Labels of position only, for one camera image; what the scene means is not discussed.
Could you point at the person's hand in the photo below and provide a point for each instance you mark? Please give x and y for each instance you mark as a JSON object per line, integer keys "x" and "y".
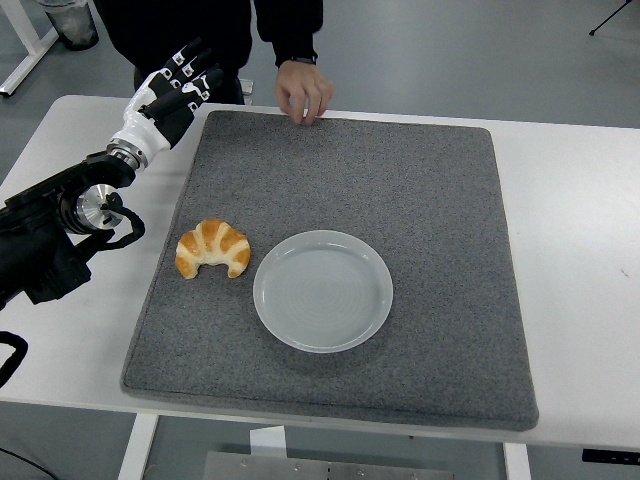
{"x": 300, "y": 85}

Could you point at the small clear plastic box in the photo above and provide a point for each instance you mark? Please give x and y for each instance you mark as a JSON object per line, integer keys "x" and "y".
{"x": 248, "y": 88}

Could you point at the round grey plate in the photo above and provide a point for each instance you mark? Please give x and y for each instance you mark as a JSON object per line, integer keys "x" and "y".
{"x": 322, "y": 295}

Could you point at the black mesh waste bin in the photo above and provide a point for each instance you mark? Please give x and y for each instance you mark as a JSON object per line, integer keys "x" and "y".
{"x": 75, "y": 25}

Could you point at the white table bracket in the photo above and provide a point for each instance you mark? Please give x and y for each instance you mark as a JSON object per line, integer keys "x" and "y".
{"x": 267, "y": 442}

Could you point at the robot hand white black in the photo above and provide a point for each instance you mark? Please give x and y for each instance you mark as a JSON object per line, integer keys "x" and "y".
{"x": 145, "y": 127}

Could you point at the white desk leg frame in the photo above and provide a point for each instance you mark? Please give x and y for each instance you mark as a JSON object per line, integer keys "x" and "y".
{"x": 30, "y": 40}

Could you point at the grey felt mat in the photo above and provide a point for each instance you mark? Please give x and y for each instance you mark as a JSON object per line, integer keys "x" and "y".
{"x": 375, "y": 175}

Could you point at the black table control panel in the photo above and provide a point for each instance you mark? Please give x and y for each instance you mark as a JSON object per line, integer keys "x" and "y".
{"x": 610, "y": 455}

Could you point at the person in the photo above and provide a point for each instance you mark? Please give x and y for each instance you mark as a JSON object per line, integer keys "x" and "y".
{"x": 200, "y": 20}

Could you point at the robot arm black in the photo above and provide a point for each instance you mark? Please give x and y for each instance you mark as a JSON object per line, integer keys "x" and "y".
{"x": 30, "y": 260}

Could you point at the black tripod leg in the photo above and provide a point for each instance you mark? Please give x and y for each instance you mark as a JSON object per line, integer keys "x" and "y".
{"x": 612, "y": 17}

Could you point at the golden croissant bread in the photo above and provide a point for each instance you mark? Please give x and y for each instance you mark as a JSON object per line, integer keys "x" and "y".
{"x": 220, "y": 240}

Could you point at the white table leg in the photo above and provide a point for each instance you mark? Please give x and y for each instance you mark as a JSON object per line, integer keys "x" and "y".
{"x": 137, "y": 450}
{"x": 516, "y": 462}

